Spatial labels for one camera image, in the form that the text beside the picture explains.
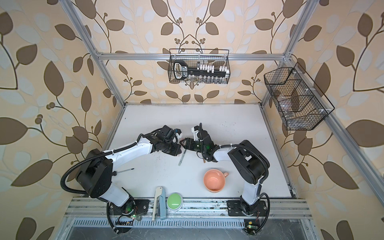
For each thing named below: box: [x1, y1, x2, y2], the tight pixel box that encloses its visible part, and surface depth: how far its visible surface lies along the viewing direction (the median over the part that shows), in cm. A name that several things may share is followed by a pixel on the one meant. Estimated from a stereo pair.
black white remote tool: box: [173, 60, 230, 80], surface depth 84 cm
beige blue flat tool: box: [152, 186, 167, 221], surface depth 75 cm
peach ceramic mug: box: [203, 169, 229, 193], surface depth 82 cm
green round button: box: [166, 192, 184, 211], surface depth 77 cm
